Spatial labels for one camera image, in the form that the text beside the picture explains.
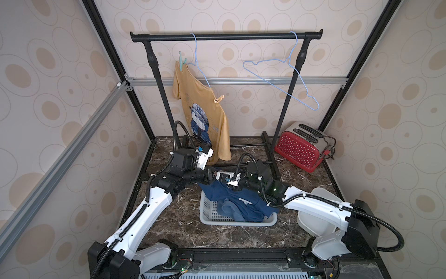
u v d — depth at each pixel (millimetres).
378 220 398
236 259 757
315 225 777
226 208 786
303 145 941
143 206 449
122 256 378
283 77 912
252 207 791
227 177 603
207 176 626
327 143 975
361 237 403
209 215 853
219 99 655
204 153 648
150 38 575
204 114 807
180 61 738
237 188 682
